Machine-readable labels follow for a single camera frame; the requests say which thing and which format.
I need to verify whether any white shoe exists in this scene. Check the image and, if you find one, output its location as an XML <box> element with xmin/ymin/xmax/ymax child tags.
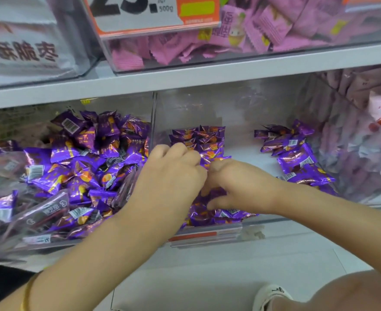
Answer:
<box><xmin>252</xmin><ymin>284</ymin><xmax>295</xmax><ymax>311</ymax></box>

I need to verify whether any pile of pale pink packets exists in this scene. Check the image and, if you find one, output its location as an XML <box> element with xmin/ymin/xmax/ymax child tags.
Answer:
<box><xmin>317</xmin><ymin>65</ymin><xmax>381</xmax><ymax>195</ymax></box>

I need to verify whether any person's leg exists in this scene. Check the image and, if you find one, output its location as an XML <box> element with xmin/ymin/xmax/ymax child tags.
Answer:
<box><xmin>272</xmin><ymin>269</ymin><xmax>381</xmax><ymax>311</ymax></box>

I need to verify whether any pile of pink candy packets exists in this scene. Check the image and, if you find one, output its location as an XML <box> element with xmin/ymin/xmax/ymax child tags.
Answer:
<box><xmin>108</xmin><ymin>0</ymin><xmax>381</xmax><ymax>72</ymax></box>

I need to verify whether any person's right hand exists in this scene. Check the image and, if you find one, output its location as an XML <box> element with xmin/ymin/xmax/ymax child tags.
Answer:
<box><xmin>201</xmin><ymin>159</ymin><xmax>280</xmax><ymax>215</ymax></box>

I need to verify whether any clear plastic bin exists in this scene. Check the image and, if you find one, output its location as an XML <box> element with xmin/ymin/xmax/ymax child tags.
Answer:
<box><xmin>151</xmin><ymin>70</ymin><xmax>381</xmax><ymax>249</ymax></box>
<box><xmin>0</xmin><ymin>92</ymin><xmax>157</xmax><ymax>258</ymax></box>
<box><xmin>0</xmin><ymin>0</ymin><xmax>104</xmax><ymax>90</ymax></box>
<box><xmin>80</xmin><ymin>0</ymin><xmax>381</xmax><ymax>75</ymax></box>
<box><xmin>293</xmin><ymin>64</ymin><xmax>381</xmax><ymax>206</ymax></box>

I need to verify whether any orange bin price label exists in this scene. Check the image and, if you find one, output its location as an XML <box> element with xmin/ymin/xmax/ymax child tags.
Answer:
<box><xmin>167</xmin><ymin>223</ymin><xmax>243</xmax><ymax>249</ymax></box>

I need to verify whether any person's right forearm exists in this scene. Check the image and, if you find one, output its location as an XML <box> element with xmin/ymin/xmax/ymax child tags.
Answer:
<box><xmin>273</xmin><ymin>183</ymin><xmax>381</xmax><ymax>276</ymax></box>

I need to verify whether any person's left forearm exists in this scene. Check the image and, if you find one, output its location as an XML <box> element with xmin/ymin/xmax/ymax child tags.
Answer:
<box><xmin>0</xmin><ymin>204</ymin><xmax>185</xmax><ymax>311</ymax></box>

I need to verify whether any white shelf board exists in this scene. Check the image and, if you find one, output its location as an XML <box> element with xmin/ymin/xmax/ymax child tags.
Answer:
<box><xmin>0</xmin><ymin>41</ymin><xmax>381</xmax><ymax>111</ymax></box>

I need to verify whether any black garment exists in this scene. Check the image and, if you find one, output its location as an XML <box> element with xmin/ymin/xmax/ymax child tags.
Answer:
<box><xmin>0</xmin><ymin>263</ymin><xmax>36</xmax><ymax>311</ymax></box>

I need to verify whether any person's left hand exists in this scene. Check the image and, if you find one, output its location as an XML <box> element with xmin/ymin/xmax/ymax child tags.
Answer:
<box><xmin>122</xmin><ymin>143</ymin><xmax>208</xmax><ymax>224</ymax></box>

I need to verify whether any pile of purple candy packets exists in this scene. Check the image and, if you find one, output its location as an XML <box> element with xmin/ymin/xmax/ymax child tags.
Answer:
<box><xmin>168</xmin><ymin>125</ymin><xmax>260</xmax><ymax>228</ymax></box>
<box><xmin>254</xmin><ymin>119</ymin><xmax>339</xmax><ymax>196</ymax></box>
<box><xmin>0</xmin><ymin>109</ymin><xmax>151</xmax><ymax>240</ymax></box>

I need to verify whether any white and orange price sign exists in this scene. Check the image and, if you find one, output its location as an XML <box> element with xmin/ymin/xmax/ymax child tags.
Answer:
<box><xmin>82</xmin><ymin>0</ymin><xmax>222</xmax><ymax>38</ymax></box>

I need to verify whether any gold bracelet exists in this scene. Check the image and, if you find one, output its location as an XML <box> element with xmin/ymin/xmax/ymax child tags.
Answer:
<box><xmin>19</xmin><ymin>271</ymin><xmax>42</xmax><ymax>311</ymax></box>

